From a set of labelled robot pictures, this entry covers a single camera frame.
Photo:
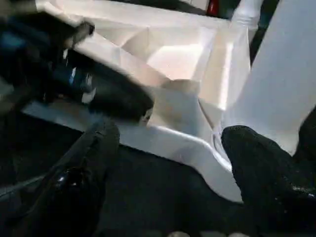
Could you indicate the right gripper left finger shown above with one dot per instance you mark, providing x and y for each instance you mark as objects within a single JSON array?
[{"x": 74, "y": 185}]

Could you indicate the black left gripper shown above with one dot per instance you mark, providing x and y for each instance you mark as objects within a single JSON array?
[{"x": 37, "y": 61}]

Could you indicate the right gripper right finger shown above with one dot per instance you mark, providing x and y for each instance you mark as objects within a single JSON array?
[{"x": 271, "y": 185}]

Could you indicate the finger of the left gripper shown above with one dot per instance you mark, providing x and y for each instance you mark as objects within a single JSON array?
[{"x": 123, "y": 98}]

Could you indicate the white plastic table top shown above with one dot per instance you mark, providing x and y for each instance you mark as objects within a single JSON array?
[{"x": 172, "y": 56}]

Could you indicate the red bottle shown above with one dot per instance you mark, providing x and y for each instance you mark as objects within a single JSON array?
[{"x": 212, "y": 7}]

